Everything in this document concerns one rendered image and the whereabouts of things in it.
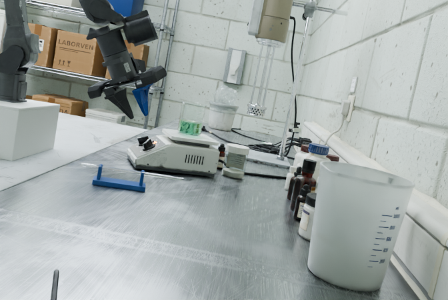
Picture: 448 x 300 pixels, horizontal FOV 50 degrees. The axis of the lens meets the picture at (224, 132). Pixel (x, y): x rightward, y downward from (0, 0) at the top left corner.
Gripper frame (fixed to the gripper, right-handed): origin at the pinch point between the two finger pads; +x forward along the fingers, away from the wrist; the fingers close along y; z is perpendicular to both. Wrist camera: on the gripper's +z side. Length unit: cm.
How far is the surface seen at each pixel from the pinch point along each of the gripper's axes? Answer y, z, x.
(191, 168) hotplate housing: -8.2, 0.7, 18.5
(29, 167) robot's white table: 11.4, -25.1, 2.4
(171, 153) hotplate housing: -5.7, -1.4, 13.3
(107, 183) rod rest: -4.4, -24.6, 8.7
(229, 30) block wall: 63, 249, 14
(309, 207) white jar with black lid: -40, -22, 20
